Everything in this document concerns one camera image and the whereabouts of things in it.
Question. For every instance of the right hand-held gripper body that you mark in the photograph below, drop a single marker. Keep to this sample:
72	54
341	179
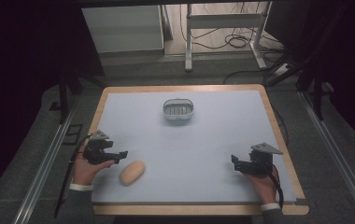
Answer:
259	163

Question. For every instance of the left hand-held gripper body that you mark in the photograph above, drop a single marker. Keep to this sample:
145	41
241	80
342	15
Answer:
95	152

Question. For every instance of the tan bread roll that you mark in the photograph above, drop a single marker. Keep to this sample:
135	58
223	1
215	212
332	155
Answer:
132	173

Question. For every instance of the small white basket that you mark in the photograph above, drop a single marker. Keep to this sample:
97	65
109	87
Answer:
178	109

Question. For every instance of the person's left hand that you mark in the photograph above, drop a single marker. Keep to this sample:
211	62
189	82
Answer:
85	171

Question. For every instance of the person's right hand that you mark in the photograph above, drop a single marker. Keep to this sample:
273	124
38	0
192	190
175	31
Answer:
265	186

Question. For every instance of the white table mat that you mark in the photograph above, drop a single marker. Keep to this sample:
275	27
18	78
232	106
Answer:
197	146

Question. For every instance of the wooden table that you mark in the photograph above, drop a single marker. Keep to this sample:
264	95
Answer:
99	105

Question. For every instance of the black metal stand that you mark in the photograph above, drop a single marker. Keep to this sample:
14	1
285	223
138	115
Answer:
63	90
317	77

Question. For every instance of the white power strip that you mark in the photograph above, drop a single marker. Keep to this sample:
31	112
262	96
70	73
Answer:
282	69

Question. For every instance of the white cabinet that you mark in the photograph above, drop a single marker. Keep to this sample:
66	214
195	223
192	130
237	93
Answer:
124	29

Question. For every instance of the black floor frame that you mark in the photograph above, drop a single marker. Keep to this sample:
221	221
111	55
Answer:
72	134

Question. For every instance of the metal floor rail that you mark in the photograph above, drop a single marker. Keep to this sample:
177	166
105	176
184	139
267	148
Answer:
337	161
45	168

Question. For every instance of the white desk frame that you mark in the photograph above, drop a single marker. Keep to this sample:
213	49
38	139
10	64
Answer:
225	21

